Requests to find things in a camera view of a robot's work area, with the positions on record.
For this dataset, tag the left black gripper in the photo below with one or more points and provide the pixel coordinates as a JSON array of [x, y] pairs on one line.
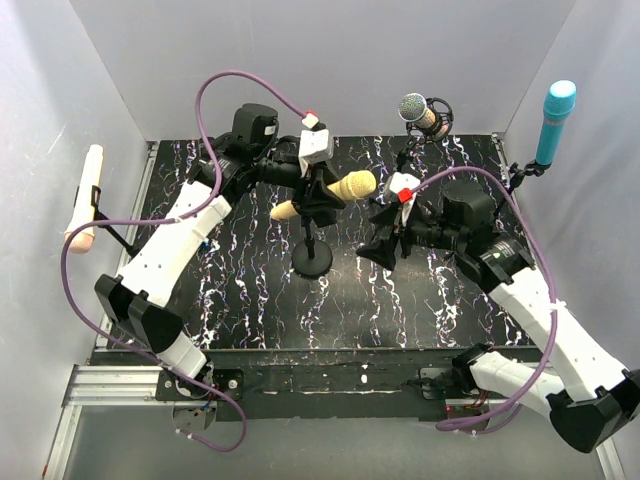
[[319, 196]]

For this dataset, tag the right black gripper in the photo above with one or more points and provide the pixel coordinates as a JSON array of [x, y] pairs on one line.
[[381, 250]]

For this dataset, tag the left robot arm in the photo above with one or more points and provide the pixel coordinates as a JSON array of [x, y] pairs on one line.
[[233, 164]]

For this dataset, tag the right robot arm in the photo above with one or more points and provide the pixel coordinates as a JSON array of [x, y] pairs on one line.
[[590, 395]]

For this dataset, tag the pale pink microphone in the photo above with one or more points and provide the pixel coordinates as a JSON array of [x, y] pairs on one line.
[[85, 201]]

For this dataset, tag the glitter silver-head microphone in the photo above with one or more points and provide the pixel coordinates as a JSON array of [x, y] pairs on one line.
[[413, 109]]

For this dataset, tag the black tripod shock-mount stand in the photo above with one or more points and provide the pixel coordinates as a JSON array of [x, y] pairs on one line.
[[417, 137]]

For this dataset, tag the cream yellow microphone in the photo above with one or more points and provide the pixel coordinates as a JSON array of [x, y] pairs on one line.
[[354, 186]]

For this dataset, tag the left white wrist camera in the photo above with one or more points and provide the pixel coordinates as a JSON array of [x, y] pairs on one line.
[[316, 146]]

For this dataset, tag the black round-base mic stand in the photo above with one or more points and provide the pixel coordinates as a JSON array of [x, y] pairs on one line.
[[311, 258]]

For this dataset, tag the teal blue microphone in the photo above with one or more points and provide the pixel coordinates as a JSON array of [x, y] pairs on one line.
[[558, 105]]

